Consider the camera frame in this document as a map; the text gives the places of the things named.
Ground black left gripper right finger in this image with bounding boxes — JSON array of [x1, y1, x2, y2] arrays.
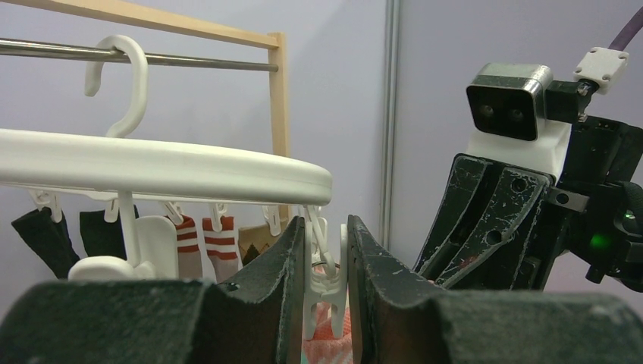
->
[[347, 215, 642, 363]]

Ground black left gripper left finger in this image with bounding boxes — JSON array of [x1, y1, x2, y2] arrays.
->
[[1, 217, 305, 363]]

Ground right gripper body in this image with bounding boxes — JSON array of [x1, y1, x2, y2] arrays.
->
[[515, 116, 642, 292]]

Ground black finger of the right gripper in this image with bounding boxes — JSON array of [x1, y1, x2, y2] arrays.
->
[[434, 167, 551, 289], [414, 154, 490, 274]]

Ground white plastic clip hanger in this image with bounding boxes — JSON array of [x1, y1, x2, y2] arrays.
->
[[1, 35, 347, 334]]

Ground orange brown argyle sock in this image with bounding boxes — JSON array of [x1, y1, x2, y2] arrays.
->
[[238, 220, 287, 266]]

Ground grey sock orange stripes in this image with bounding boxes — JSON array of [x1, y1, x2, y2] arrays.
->
[[175, 215, 203, 279]]

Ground black hanging sock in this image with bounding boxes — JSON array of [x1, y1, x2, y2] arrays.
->
[[79, 210, 127, 259], [11, 207, 80, 280]]

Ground wooden clothes rack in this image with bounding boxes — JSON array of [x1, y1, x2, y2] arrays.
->
[[1, 1, 299, 206]]

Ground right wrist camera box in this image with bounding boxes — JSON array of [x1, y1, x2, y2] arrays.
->
[[466, 47, 629, 180]]

